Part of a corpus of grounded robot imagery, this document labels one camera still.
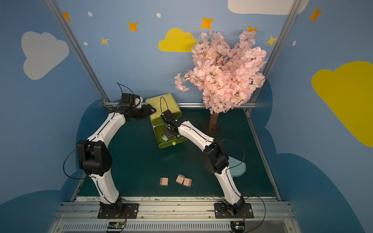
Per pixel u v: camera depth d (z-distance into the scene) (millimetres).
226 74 661
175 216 735
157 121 898
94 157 500
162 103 984
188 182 820
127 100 720
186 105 1432
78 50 841
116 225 718
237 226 729
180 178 840
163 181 821
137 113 782
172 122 678
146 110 817
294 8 701
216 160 557
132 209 751
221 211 740
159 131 952
